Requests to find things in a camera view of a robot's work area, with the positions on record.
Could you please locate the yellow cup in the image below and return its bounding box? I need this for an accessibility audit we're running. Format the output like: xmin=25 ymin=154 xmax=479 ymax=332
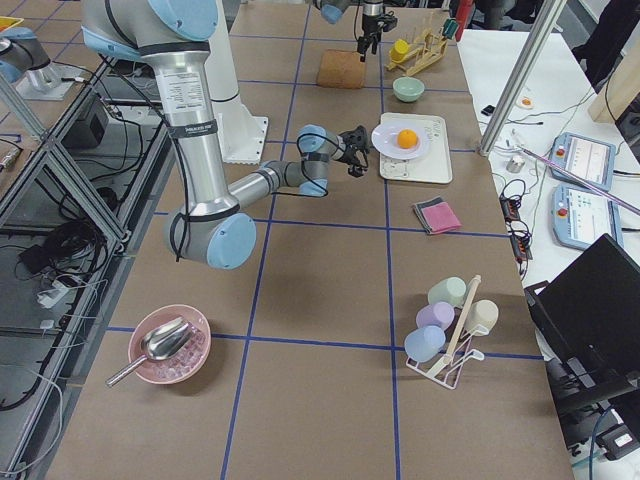
xmin=389 ymin=38 xmax=410 ymax=63

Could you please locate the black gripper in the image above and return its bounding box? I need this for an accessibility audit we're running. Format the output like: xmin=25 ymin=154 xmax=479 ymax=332
xmin=338 ymin=125 xmax=370 ymax=177
xmin=357 ymin=4 xmax=398 ymax=62

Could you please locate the orange fruit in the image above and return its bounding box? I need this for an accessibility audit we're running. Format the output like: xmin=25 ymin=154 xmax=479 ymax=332
xmin=396 ymin=129 xmax=419 ymax=150

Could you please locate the fried egg toy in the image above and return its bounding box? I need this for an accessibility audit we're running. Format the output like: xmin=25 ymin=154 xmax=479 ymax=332
xmin=516 ymin=97 xmax=533 ymax=110

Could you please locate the pink bowl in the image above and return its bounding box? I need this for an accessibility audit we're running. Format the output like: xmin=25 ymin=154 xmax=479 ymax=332
xmin=128 ymin=304 xmax=212 ymax=385

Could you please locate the green ceramic bowl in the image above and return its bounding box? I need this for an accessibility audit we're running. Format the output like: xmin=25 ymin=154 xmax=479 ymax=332
xmin=392 ymin=76 xmax=425 ymax=103

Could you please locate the black laptop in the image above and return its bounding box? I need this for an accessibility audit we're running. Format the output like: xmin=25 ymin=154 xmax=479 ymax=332
xmin=525 ymin=234 xmax=639 ymax=430

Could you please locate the light green tumbler cup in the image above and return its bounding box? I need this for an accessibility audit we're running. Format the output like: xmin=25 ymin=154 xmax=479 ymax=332
xmin=427 ymin=277 xmax=467 ymax=308

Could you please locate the blue teach pendant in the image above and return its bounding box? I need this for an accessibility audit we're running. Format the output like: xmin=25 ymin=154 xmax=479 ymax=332
xmin=549 ymin=132 xmax=617 ymax=191
xmin=551 ymin=184 xmax=624 ymax=250

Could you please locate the wooden dish drying rack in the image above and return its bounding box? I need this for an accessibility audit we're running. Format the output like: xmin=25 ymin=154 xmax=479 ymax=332
xmin=385 ymin=14 xmax=450 ymax=77

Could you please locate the aluminium frame post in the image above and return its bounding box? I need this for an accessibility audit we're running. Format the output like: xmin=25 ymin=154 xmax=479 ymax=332
xmin=478 ymin=0 xmax=567 ymax=157

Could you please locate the grey cleaning cloth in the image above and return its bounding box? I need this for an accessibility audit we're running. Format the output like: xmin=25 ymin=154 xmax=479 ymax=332
xmin=413 ymin=197 xmax=444 ymax=233

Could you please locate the near blue teach pendant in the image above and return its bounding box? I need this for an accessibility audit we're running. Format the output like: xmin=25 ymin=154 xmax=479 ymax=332
xmin=551 ymin=184 xmax=624 ymax=250

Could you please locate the small metal weight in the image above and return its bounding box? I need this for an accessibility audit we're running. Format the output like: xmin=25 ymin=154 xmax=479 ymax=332
xmin=506 ymin=154 xmax=525 ymax=174

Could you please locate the dark green cup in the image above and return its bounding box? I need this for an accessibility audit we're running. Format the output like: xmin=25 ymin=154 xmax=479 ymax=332
xmin=441 ymin=18 xmax=459 ymax=39

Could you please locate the far blue teach pendant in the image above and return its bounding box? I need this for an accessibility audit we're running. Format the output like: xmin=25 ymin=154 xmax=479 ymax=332
xmin=549 ymin=132 xmax=617 ymax=191

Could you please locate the metal scoop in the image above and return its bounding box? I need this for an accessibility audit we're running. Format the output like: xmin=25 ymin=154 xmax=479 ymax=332
xmin=105 ymin=317 xmax=193 ymax=388

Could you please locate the white round plate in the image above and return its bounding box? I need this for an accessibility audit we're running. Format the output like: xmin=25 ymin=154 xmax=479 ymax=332
xmin=371 ymin=122 xmax=430 ymax=160

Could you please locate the pink cleaning cloth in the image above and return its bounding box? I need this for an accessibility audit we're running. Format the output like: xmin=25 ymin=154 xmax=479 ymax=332
xmin=421 ymin=202 xmax=461 ymax=234

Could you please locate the cream bear print tray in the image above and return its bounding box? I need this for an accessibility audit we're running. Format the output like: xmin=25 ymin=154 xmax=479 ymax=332
xmin=371 ymin=112 xmax=453 ymax=184

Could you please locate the beige tumbler cup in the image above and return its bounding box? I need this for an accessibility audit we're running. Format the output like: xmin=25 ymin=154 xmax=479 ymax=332
xmin=464 ymin=299 xmax=499 ymax=335

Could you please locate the blue tumbler cup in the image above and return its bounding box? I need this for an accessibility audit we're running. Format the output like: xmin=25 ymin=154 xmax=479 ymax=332
xmin=404 ymin=325 xmax=446 ymax=363

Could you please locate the purple tumbler cup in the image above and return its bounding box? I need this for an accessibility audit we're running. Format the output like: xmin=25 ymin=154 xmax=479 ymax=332
xmin=416 ymin=301 xmax=455 ymax=330

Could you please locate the brown wooden cutting board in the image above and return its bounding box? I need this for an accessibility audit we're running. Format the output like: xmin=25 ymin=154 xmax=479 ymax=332
xmin=316 ymin=49 xmax=366 ymax=89

